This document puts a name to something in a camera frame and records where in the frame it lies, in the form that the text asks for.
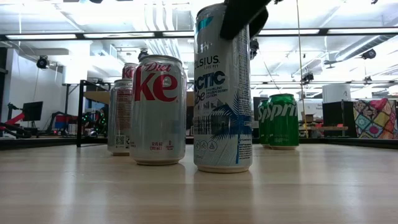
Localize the silver Diet Coke can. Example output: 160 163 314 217
129 55 187 167
107 79 134 157
121 62 138 81

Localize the tall silver Celsius can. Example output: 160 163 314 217
192 2 254 174

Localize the green Sprite can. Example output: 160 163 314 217
267 93 300 151
257 98 271 149

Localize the white cylindrical column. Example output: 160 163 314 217
322 83 352 104

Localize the cardboard box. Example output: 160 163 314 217
300 111 315 124

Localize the black background cabinet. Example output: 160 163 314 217
322 101 358 139

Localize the black background monitor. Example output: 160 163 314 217
21 101 44 123

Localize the red and black background robot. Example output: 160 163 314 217
0 103 32 139

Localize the colourful patchwork cloth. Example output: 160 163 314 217
353 98 398 140

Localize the thin hanging cord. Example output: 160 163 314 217
295 0 308 138

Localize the black overhead frame beam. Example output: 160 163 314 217
0 27 398 42

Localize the wooden shelf with black frame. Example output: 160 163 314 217
76 79 196 149

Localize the black aluminium table frame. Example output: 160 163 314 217
0 136 398 151

